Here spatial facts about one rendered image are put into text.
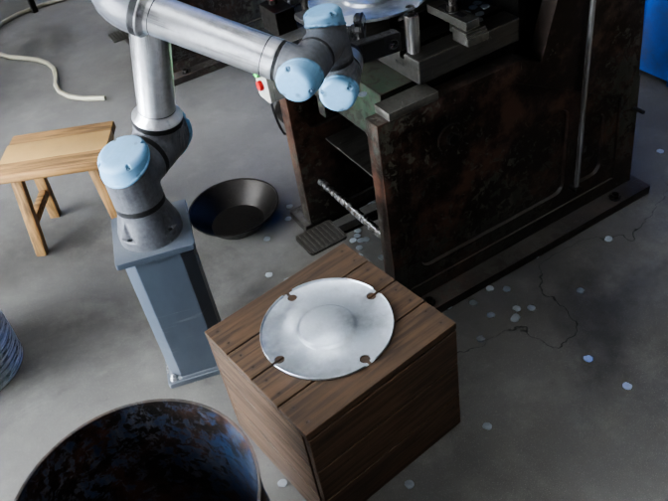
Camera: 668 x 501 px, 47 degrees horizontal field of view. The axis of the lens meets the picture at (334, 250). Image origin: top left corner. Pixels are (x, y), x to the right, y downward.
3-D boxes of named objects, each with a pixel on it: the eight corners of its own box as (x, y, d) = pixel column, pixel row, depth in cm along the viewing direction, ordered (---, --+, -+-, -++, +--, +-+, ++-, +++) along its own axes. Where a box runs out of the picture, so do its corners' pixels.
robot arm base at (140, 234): (121, 258, 174) (107, 226, 167) (118, 221, 185) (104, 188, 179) (186, 241, 176) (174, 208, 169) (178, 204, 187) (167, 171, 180)
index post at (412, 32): (413, 56, 174) (410, 16, 167) (405, 51, 176) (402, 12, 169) (422, 51, 175) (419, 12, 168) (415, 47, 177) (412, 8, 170)
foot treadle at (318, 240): (314, 267, 213) (311, 253, 210) (296, 250, 220) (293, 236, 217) (478, 182, 232) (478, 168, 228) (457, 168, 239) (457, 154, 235)
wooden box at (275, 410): (332, 529, 166) (306, 436, 143) (238, 424, 190) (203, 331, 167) (461, 421, 182) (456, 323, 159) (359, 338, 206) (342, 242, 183)
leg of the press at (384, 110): (406, 333, 205) (371, 20, 146) (382, 309, 213) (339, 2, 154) (648, 193, 234) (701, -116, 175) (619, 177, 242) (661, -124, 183)
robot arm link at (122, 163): (102, 212, 172) (82, 163, 163) (132, 176, 181) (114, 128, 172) (148, 217, 168) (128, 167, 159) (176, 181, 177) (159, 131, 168)
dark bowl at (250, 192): (216, 265, 237) (211, 249, 232) (180, 219, 258) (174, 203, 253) (298, 225, 246) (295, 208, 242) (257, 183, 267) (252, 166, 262)
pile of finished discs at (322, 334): (314, 405, 148) (314, 403, 147) (235, 328, 166) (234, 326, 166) (422, 326, 159) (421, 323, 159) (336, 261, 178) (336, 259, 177)
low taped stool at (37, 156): (35, 258, 253) (-9, 177, 231) (51, 214, 271) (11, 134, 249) (136, 244, 251) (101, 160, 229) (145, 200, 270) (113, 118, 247)
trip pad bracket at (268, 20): (287, 77, 213) (274, 10, 200) (271, 65, 220) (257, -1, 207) (305, 69, 215) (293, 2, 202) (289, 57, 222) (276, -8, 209)
